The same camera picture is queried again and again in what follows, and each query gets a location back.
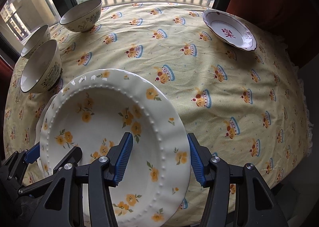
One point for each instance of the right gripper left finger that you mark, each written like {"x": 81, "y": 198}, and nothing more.
{"x": 62, "y": 203}

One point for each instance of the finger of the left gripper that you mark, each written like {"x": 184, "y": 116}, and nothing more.
{"x": 72, "y": 158}
{"x": 14, "y": 168}

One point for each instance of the scalloped yellow flower plate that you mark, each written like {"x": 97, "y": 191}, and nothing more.
{"x": 38, "y": 130}

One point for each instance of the beaded rim floral plate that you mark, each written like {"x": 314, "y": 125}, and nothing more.
{"x": 93, "y": 111}

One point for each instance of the green patterned bowl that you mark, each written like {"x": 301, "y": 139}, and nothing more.
{"x": 38, "y": 38}
{"x": 82, "y": 17}
{"x": 43, "y": 69}

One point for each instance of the red trimmed white plate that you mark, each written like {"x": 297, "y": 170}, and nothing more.
{"x": 230, "y": 30}

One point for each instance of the yellow patterned tablecloth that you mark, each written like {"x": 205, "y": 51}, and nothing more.
{"x": 245, "y": 107}

